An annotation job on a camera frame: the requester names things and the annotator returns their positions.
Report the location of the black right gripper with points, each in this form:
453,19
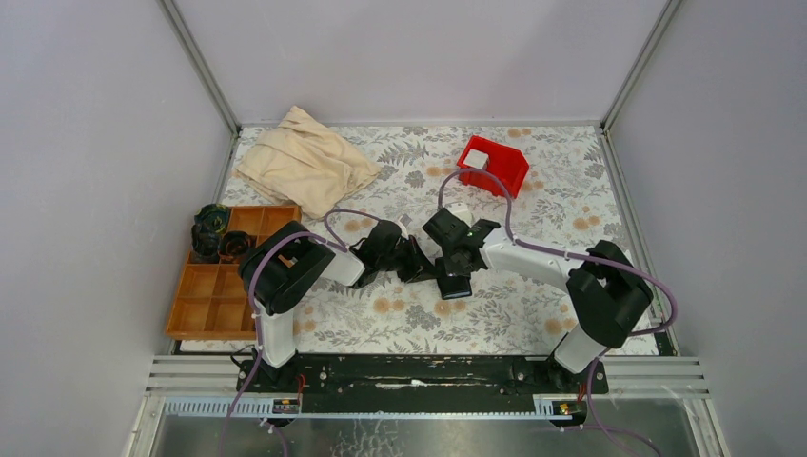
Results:
454,268

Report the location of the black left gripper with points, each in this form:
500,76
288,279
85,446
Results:
416,268

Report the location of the black leather card holder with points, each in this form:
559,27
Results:
451,286

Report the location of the stack of credit cards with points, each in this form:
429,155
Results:
476,159

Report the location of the red plastic bin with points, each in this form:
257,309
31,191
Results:
507,164

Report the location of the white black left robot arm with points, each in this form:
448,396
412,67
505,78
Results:
278,273

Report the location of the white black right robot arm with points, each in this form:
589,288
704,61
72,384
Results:
608,295

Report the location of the floral patterned table mat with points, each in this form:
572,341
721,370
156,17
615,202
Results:
566,198

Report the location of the beige folded cloth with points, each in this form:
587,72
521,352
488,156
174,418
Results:
306,163

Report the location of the wooden compartment tray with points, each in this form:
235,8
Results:
210,301

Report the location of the dark green rolled cloth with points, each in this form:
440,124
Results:
213,218

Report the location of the dark floral rolled cloth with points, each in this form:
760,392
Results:
204,246

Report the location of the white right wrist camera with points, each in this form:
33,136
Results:
461,211

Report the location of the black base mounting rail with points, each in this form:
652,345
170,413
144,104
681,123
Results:
333,383

